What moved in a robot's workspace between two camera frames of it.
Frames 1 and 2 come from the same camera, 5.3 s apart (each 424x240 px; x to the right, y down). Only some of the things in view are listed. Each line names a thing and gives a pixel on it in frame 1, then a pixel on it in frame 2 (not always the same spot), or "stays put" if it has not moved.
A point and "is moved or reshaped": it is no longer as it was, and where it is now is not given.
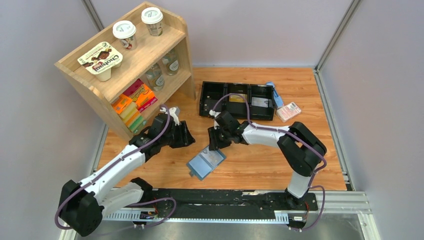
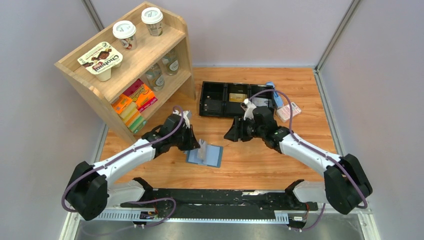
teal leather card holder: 204,162 is moved or reshaped
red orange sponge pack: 142,95 stays put
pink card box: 288,111 stays put
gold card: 238,98 stays put
